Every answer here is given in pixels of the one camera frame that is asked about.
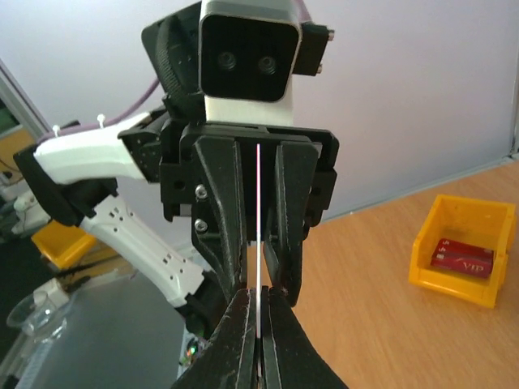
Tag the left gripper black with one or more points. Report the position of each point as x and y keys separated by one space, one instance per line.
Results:
x=297 y=178

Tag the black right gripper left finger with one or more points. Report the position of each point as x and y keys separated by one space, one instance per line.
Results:
x=229 y=359

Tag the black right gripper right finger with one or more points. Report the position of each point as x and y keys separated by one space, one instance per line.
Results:
x=288 y=358

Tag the thin white card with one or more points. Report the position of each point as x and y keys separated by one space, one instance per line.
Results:
x=258 y=242

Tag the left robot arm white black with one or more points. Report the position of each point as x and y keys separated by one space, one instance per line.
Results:
x=106 y=182

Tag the clear plastic cup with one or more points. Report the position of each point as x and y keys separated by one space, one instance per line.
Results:
x=38 y=317

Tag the yellow bin outside cell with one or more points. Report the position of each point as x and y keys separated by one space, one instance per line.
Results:
x=63 y=245

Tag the yellow bin on left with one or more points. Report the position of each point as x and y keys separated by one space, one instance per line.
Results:
x=487 y=224

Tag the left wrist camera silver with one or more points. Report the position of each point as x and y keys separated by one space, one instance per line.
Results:
x=247 y=53

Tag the aluminium frame post left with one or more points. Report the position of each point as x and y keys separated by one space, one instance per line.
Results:
x=20 y=105

